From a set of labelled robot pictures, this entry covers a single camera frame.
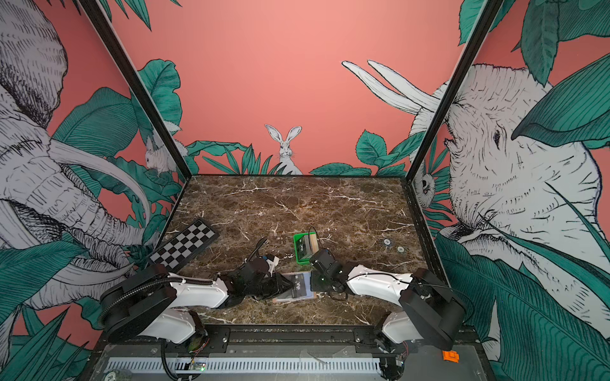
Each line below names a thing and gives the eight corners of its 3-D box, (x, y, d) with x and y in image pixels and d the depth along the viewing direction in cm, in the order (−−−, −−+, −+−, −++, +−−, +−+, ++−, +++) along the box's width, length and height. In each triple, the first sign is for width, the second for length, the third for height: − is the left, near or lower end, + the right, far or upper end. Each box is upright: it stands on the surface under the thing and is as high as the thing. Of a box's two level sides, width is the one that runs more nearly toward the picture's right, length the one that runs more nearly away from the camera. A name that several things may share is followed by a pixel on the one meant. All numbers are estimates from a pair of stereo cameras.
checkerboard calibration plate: (151, 262, 93) (146, 257, 89) (203, 222, 105) (199, 217, 102) (168, 280, 88) (162, 276, 85) (219, 237, 100) (216, 232, 97)
